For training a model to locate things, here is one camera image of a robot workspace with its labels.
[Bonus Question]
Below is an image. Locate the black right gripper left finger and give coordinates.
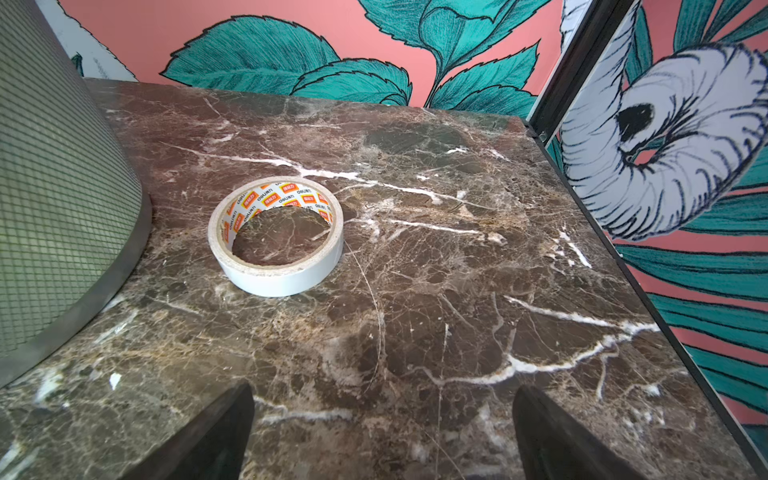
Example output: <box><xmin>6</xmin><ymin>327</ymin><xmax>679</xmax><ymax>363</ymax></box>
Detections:
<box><xmin>123</xmin><ymin>381</ymin><xmax>255</xmax><ymax>479</ymax></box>

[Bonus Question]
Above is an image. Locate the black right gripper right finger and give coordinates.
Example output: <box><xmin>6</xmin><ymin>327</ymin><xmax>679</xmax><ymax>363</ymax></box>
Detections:
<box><xmin>512</xmin><ymin>385</ymin><xmax>643</xmax><ymax>480</ymax></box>

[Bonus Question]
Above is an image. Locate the green mesh trash bin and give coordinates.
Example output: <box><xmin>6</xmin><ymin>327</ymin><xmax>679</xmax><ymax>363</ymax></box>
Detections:
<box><xmin>1</xmin><ymin>1</ymin><xmax>152</xmax><ymax>384</ymax></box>

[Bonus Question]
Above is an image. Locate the white tape roll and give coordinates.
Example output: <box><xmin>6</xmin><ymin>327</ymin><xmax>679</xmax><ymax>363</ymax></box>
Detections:
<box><xmin>207</xmin><ymin>176</ymin><xmax>344</xmax><ymax>297</ymax></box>

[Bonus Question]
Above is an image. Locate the black enclosure frame post right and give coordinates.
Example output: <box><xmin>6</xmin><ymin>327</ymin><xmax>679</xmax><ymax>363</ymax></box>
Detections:
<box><xmin>527</xmin><ymin>0</ymin><xmax>634</xmax><ymax>146</ymax></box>

